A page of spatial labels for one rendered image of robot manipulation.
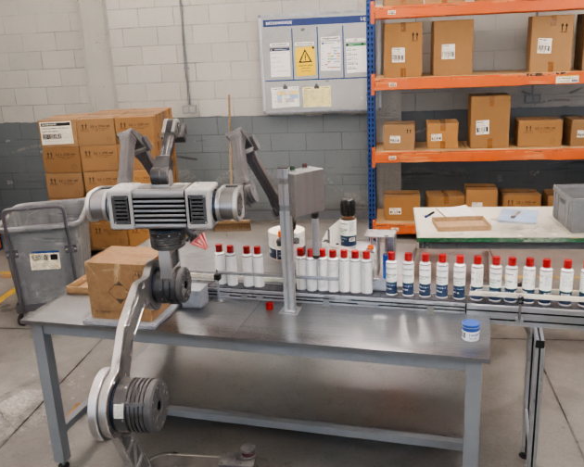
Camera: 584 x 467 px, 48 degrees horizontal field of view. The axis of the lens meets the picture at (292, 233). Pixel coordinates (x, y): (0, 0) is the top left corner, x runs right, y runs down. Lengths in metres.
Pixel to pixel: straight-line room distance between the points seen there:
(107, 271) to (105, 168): 3.52
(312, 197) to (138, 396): 1.18
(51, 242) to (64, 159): 1.56
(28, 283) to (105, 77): 3.28
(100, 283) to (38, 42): 5.52
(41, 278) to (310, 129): 3.50
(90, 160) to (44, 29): 2.22
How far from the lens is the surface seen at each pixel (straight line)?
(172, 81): 7.71
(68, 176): 6.62
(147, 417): 2.24
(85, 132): 6.48
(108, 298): 3.08
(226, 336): 2.85
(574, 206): 4.36
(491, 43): 7.39
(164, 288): 2.56
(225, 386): 3.72
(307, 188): 2.87
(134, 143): 3.02
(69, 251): 5.18
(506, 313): 3.03
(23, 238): 5.23
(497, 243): 4.30
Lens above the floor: 2.04
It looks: 17 degrees down
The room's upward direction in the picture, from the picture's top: 3 degrees counter-clockwise
